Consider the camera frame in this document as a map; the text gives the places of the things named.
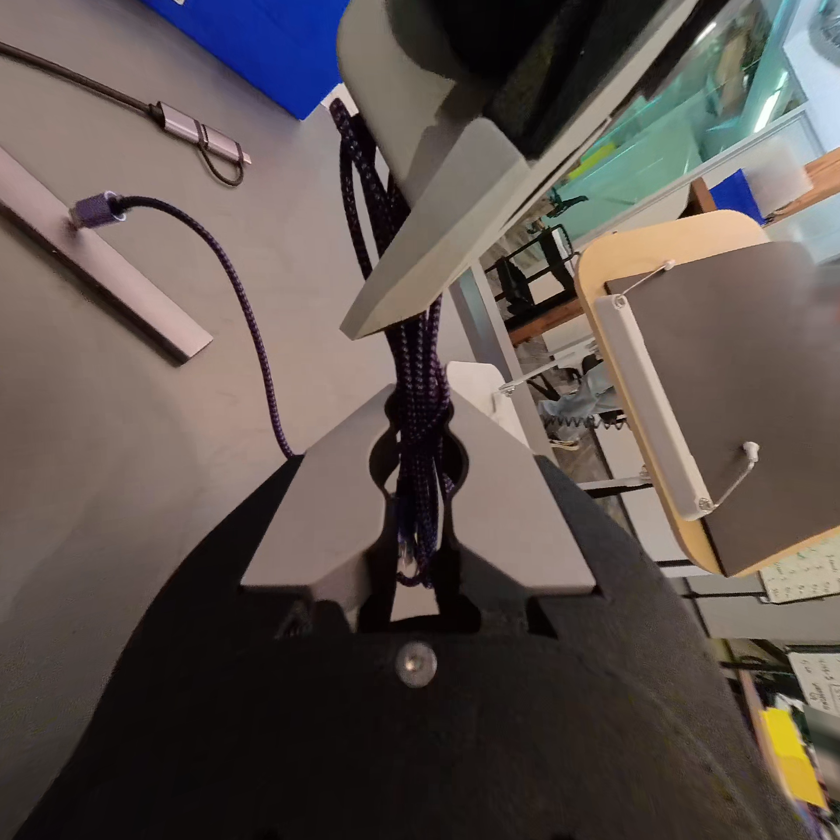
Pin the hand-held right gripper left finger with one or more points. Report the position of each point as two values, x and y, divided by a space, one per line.
315 518

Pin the pale paper strip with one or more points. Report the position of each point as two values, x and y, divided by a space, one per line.
131 289

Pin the wooden edged display board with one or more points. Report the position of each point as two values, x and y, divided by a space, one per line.
754 394

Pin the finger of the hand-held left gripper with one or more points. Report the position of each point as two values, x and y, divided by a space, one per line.
459 197
590 119

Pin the small blue bin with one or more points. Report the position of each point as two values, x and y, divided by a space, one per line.
738 197

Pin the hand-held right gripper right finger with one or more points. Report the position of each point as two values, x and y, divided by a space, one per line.
518 518

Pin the blue plastic bin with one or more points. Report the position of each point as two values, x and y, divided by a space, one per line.
262 46

